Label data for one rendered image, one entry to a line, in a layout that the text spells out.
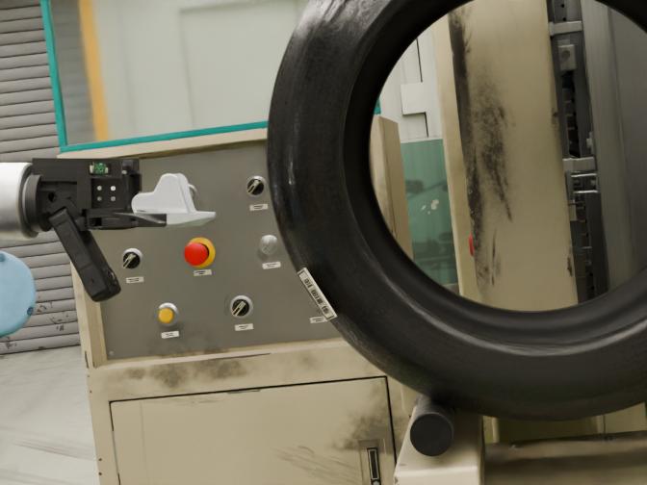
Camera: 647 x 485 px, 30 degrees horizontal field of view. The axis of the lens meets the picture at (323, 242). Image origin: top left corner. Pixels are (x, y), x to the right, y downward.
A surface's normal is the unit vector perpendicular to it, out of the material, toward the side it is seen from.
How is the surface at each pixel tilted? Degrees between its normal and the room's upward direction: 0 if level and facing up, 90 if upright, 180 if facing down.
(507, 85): 90
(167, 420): 90
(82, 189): 90
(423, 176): 90
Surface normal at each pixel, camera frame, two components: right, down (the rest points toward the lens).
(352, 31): -0.29, -0.04
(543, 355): -0.13, 0.25
